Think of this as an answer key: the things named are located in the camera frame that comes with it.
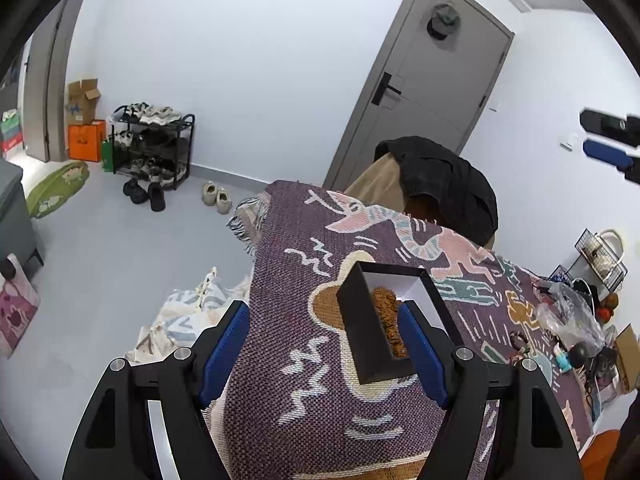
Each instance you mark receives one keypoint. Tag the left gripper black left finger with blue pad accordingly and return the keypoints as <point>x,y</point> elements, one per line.
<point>114,437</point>

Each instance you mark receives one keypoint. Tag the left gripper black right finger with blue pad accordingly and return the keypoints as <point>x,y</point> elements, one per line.
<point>531,440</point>

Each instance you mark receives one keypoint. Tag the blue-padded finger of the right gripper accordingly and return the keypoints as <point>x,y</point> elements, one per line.
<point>624,163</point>

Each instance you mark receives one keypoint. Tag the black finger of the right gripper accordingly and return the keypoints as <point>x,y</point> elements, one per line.
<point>623,130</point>

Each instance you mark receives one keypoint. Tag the black jewelry box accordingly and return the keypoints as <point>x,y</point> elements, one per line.
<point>395,319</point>

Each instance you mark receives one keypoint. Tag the black-haired doll figure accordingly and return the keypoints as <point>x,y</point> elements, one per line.
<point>570,359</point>

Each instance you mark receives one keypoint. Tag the white patterned cloth bag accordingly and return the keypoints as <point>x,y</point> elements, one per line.
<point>184,315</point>

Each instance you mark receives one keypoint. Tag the clear plastic bag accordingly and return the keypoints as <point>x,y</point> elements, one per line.
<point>565,314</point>

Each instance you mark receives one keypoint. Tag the cardboard box on desk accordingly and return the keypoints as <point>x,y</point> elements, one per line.
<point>628,359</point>

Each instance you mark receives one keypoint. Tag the purple patterned woven blanket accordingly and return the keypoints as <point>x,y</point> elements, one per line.
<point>321,389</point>

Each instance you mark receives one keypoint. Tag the black jacket on chair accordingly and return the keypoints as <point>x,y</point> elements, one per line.
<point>459,195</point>

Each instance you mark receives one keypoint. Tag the pink patterned tote bag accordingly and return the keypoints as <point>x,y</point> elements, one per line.
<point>19,303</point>

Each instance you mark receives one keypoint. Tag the grey door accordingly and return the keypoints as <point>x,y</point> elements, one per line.
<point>444,85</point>

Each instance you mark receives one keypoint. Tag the dark cap on door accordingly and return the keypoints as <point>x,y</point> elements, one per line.
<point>444,21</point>

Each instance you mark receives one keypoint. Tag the black slippers pair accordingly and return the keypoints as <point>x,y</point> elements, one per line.
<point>153,194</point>

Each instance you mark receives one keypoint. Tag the beige slippers pair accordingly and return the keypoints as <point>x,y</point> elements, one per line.
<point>215,196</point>

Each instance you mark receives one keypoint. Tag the green floor mat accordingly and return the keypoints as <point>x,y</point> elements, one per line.
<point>53,191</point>

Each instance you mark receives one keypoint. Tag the beige chair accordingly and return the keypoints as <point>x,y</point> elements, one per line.
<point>379,185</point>

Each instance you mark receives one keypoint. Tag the black shoe rack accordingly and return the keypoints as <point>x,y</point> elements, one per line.
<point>151,143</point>

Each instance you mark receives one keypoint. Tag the orange paper bag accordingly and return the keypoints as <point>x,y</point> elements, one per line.
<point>85,141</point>

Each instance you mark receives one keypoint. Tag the cardboard box on floor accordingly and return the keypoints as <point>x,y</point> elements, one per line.
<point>83,95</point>

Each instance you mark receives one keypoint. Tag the white wall switch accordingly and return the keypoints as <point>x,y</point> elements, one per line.
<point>571,141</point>

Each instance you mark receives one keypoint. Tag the black wire basket shelf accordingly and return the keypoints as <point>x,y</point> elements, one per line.
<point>603,252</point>

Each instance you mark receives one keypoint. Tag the black door handle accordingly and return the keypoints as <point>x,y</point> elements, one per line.
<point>383,87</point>

